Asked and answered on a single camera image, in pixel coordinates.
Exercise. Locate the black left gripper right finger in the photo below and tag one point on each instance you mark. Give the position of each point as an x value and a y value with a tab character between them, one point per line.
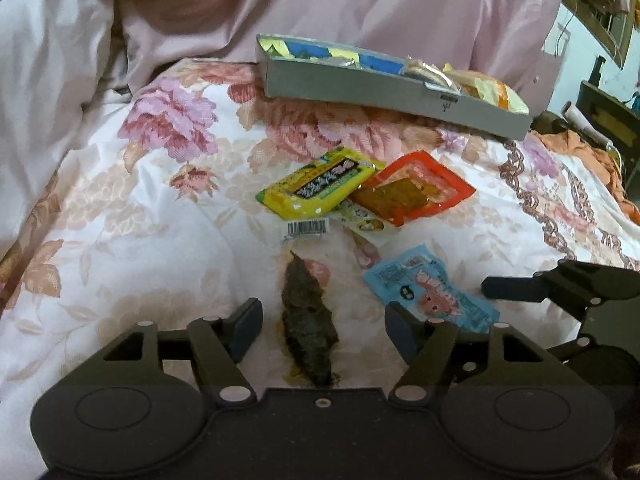
502	400

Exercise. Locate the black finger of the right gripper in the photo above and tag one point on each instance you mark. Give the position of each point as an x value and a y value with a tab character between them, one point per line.
572	285

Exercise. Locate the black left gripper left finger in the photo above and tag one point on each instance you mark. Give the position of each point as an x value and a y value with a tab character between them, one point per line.
147	396

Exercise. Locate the dark seaweed snack packet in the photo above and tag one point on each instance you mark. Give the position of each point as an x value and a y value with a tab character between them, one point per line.
309	331

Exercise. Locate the red spicy tofu packet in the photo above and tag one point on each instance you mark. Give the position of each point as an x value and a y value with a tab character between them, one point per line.
412	187

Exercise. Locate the yellow snack packet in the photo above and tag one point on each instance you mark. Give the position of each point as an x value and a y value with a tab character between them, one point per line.
317	188

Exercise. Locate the orange cloth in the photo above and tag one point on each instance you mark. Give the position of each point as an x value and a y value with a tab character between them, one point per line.
598	161

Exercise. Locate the blue shrimp snack packet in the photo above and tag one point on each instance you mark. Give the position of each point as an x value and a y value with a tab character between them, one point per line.
419	282

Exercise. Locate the dark wooden furniture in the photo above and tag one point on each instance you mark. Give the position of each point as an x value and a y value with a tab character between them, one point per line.
590	62

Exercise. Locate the small white green packet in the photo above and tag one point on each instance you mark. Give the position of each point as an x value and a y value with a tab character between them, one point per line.
362	222

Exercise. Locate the yellow orange snack bag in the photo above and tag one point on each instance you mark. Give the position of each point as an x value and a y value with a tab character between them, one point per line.
488	89

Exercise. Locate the floral bed sheet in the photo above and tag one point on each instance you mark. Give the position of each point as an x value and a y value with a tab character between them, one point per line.
156	218

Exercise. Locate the round crackers packet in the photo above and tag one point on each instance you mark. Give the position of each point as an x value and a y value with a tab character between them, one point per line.
418	69

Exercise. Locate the pink satin blanket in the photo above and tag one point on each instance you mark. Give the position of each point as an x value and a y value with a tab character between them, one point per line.
499	38

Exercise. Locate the grey cardboard box tray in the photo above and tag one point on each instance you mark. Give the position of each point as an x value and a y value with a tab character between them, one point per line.
299	68

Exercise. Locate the white pink quilt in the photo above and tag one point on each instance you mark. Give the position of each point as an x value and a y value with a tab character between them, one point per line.
58	57

